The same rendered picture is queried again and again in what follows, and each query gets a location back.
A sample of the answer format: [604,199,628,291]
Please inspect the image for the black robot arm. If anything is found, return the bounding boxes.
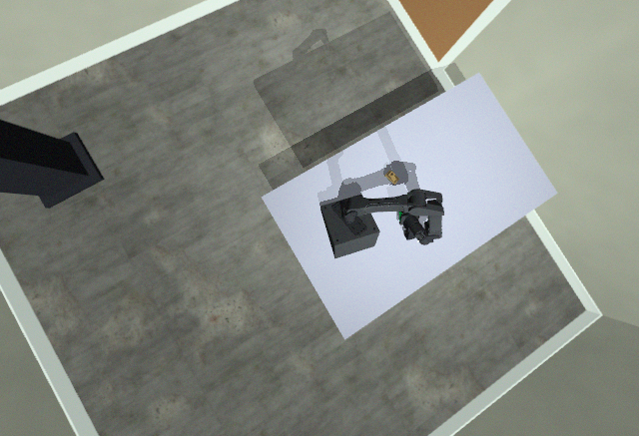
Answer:
[332,189,444,245]

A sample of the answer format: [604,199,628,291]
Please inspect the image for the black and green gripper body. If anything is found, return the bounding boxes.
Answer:
[399,213,420,228]

